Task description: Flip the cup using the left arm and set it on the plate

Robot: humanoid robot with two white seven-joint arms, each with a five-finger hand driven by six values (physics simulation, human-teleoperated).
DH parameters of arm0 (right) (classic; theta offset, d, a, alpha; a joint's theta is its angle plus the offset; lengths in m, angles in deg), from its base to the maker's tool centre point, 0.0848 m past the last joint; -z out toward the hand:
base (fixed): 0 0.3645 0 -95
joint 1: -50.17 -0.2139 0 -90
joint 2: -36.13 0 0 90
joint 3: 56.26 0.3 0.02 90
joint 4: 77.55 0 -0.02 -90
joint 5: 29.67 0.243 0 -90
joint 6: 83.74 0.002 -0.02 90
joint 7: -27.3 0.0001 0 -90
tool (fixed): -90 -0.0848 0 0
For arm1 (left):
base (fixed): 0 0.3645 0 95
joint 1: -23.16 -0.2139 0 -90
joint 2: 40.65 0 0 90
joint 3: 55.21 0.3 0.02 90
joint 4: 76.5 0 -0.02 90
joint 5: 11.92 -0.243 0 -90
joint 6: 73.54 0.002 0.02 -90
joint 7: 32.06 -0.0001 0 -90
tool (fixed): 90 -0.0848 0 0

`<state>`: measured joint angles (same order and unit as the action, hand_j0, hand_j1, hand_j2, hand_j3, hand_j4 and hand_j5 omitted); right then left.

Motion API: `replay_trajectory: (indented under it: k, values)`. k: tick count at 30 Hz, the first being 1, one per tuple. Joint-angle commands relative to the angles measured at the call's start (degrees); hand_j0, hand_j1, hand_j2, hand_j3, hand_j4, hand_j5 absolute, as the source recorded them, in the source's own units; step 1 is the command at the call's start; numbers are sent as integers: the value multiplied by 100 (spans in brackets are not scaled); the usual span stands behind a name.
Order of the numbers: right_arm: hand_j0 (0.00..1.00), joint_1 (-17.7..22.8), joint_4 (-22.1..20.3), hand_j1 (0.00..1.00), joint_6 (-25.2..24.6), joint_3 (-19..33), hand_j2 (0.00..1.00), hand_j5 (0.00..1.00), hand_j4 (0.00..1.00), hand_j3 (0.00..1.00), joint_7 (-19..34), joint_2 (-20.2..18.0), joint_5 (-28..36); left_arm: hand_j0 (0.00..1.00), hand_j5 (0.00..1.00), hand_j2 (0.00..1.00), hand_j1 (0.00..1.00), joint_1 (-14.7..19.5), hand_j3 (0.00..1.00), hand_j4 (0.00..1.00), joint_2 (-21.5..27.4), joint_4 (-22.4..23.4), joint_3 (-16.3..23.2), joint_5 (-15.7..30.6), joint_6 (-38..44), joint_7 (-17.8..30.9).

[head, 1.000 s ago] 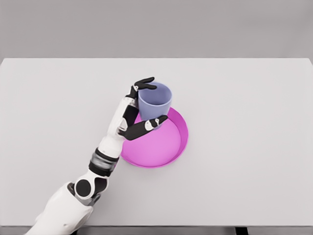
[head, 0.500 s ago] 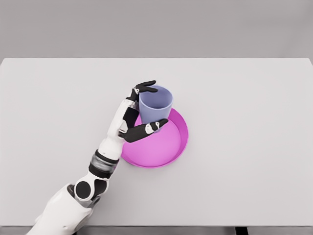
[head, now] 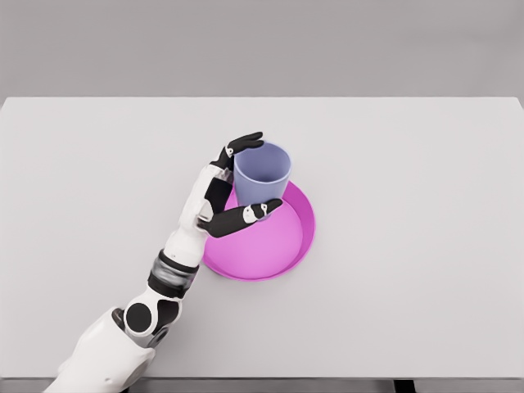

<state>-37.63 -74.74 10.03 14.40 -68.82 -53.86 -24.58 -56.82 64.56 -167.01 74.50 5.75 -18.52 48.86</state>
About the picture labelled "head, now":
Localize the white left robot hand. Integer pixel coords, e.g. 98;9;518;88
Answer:
177;131;284;240

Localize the lavender blue plastic cup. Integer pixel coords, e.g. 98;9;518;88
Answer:
233;142;293;222

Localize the magenta pink round plate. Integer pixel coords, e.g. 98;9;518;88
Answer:
201;180;317;282

